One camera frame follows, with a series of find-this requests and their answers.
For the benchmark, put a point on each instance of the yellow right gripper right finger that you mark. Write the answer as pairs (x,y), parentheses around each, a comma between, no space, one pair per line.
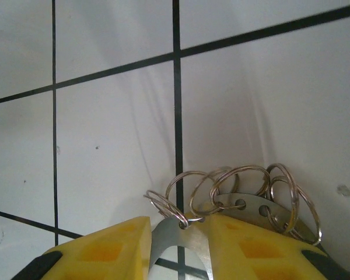
(227,233)

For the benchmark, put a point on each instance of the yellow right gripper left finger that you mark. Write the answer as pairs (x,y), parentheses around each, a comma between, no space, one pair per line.
(105,242)

